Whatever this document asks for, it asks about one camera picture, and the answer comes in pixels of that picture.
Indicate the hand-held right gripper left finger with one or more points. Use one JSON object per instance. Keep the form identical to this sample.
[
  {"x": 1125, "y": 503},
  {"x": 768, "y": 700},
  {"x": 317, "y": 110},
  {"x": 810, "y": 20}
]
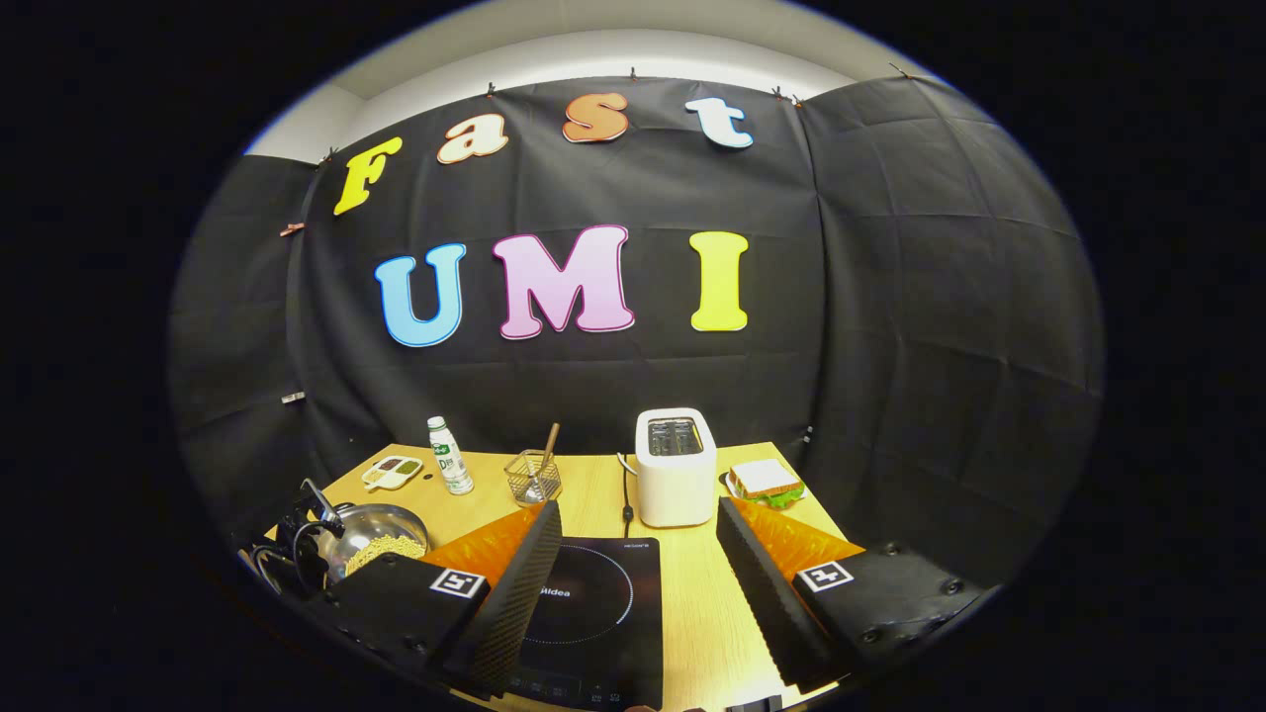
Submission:
[{"x": 509, "y": 613}]

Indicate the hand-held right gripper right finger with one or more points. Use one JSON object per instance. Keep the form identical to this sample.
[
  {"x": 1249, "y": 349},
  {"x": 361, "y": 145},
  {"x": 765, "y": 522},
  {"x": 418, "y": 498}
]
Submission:
[{"x": 771, "y": 613}]

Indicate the black induction cooktop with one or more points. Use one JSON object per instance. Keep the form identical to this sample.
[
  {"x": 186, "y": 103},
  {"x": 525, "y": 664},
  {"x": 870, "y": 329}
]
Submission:
[{"x": 593, "y": 593}]

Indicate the pile of soybeans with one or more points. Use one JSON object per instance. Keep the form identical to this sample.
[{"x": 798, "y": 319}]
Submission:
[{"x": 391, "y": 550}]

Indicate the white divided dish of beans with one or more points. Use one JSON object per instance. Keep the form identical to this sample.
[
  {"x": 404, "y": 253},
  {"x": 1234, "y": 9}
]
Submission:
[{"x": 392, "y": 473}]

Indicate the sandwich with lettuce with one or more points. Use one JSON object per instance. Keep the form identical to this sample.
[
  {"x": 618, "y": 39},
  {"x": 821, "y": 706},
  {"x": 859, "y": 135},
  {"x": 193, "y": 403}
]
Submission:
[{"x": 767, "y": 483}]

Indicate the white toaster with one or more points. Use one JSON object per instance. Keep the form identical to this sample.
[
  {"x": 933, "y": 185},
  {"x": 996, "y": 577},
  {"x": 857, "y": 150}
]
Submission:
[{"x": 676, "y": 485}]

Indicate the white drink bottle green label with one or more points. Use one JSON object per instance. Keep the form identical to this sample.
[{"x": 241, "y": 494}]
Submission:
[{"x": 453, "y": 460}]

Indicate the wooden stick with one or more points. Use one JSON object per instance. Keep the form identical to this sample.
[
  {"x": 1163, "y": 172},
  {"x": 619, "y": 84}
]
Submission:
[{"x": 549, "y": 445}]

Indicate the black backdrop cloth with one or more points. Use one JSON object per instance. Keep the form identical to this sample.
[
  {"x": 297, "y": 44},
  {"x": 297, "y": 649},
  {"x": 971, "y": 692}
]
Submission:
[{"x": 890, "y": 346}]

